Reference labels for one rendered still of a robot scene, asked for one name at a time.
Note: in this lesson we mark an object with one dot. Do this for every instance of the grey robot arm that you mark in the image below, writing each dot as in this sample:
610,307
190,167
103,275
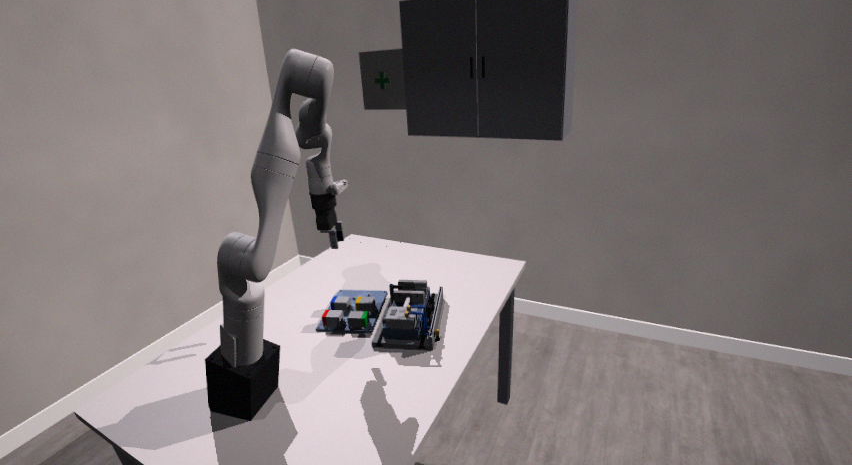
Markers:
272,176

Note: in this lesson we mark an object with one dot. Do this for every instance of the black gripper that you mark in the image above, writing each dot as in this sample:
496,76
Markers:
322,193

